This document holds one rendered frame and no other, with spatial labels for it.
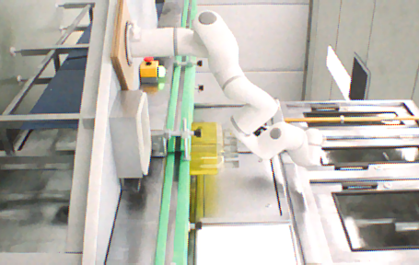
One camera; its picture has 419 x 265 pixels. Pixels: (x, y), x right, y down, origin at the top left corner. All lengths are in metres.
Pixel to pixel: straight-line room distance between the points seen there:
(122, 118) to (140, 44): 0.30
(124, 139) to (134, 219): 0.24
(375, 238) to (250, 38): 6.38
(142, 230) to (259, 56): 6.78
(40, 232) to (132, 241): 0.51
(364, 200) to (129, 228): 0.94
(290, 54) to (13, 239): 6.79
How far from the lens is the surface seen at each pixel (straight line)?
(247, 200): 1.72
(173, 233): 1.36
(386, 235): 1.74
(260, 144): 1.49
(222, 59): 1.40
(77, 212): 1.29
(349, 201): 1.84
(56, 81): 2.12
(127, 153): 1.40
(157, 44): 1.52
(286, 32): 7.87
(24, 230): 1.77
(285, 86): 8.26
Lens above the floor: 1.05
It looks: level
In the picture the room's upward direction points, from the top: 89 degrees clockwise
